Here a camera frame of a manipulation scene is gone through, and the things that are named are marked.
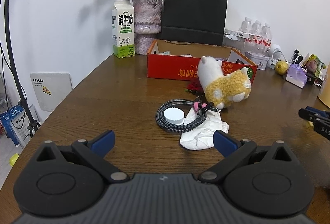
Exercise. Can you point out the white tissue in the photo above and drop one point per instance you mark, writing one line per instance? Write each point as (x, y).
(201, 137)

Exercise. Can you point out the purple textured vase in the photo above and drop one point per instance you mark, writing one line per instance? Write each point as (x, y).
(147, 23)

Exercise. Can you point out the water bottle left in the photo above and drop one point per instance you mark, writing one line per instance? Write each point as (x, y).
(246, 28)

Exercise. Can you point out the white flat carton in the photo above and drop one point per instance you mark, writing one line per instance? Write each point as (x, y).
(234, 35)

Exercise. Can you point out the yellow thermos jug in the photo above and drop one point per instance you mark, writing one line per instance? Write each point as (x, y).
(324, 93)

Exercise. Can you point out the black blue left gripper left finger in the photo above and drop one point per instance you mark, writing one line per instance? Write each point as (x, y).
(64, 180)

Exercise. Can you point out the red cardboard box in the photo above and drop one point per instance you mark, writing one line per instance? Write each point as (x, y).
(179, 60)

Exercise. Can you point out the milk carton white green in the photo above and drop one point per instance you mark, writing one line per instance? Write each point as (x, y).
(123, 29)

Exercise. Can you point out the alpaca plush white yellow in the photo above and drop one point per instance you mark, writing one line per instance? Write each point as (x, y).
(219, 89)

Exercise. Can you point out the water bottle right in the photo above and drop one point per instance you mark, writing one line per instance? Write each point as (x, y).
(266, 38)

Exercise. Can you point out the black paper bag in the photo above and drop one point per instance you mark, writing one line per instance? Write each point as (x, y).
(194, 21)

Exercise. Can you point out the small purple box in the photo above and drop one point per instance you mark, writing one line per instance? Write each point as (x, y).
(296, 75)

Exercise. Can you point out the water bottle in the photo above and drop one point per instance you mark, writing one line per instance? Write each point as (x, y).
(246, 28)
(266, 38)
(256, 36)

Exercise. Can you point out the snack packet colourful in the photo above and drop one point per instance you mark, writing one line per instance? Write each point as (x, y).
(313, 66)

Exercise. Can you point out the blue white package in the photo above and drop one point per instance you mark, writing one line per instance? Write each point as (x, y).
(15, 123)

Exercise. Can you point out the green apple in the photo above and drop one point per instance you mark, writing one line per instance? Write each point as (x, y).
(281, 67)

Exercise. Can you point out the white round device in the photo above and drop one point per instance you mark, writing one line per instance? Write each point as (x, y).
(275, 54)

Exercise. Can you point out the white ridged jar lid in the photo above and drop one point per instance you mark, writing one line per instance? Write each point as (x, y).
(174, 116)

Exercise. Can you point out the red artificial rose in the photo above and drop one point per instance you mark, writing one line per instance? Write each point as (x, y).
(195, 87)

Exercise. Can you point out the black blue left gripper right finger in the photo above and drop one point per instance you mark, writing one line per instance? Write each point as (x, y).
(260, 180)

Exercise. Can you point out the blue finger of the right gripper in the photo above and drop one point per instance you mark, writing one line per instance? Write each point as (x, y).
(317, 111)

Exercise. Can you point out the water bottle middle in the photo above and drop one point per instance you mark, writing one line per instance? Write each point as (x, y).
(256, 36)

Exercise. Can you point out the silver tin box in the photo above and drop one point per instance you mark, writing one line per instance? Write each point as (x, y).
(259, 59)

